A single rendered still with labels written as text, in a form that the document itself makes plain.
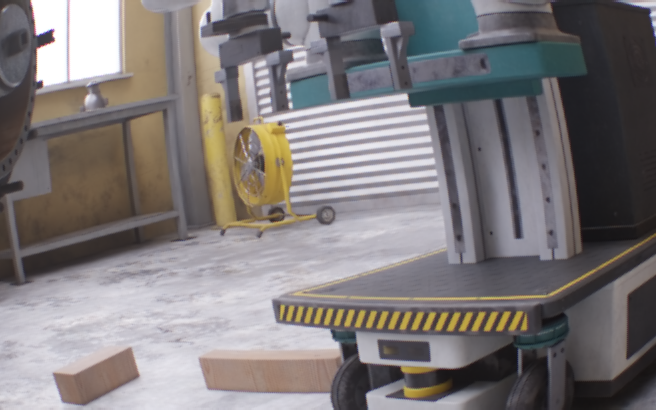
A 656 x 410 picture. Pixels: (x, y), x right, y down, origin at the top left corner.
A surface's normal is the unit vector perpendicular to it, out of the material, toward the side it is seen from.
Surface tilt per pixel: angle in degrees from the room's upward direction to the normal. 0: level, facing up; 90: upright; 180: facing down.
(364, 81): 90
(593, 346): 90
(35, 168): 90
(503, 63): 90
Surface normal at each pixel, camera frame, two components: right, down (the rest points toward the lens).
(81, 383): 0.94, -0.13
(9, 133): -0.21, -0.64
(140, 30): 0.81, -0.08
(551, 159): -0.75, 0.17
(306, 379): -0.37, 0.13
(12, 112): -0.20, -0.42
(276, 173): 0.51, 0.18
